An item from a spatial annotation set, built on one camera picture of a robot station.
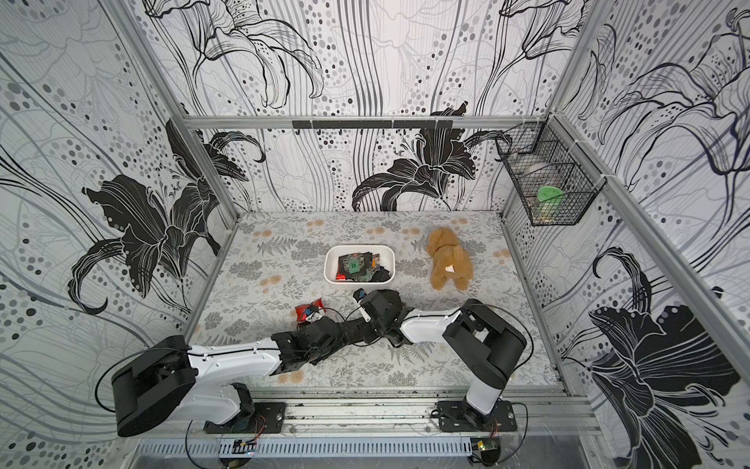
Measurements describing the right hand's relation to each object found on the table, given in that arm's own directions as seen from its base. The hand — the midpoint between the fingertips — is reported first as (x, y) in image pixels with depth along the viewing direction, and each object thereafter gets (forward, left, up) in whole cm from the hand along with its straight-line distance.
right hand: (366, 322), depth 91 cm
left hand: (-7, +4, +1) cm, 9 cm away
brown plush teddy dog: (+15, -27, +13) cm, 33 cm away
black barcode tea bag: (+16, -5, +3) cm, 17 cm away
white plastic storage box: (+23, +13, +7) cm, 27 cm away
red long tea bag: (+15, +9, +4) cm, 18 cm away
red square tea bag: (+2, +21, +4) cm, 21 cm away
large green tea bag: (+18, +5, +6) cm, 20 cm away
